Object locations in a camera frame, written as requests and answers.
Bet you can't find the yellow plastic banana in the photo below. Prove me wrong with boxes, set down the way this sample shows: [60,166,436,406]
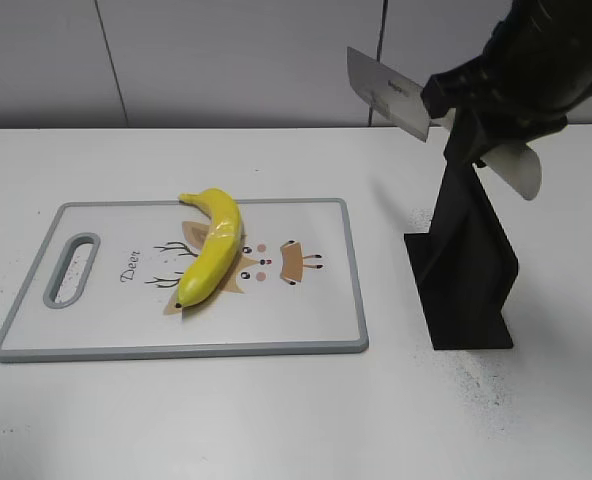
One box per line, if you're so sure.
[175,188,243,309]

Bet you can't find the white-handled kitchen knife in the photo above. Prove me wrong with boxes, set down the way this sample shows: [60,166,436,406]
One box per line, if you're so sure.
[346,47,542,201]

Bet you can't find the white grey-rimmed cutting board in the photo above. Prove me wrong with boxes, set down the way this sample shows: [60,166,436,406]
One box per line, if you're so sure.
[0,198,369,363]

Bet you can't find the black knife stand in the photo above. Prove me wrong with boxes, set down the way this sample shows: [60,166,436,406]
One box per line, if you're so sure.
[404,166,519,350]

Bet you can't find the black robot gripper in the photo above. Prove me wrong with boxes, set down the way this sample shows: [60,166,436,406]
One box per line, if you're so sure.
[421,1,592,168]

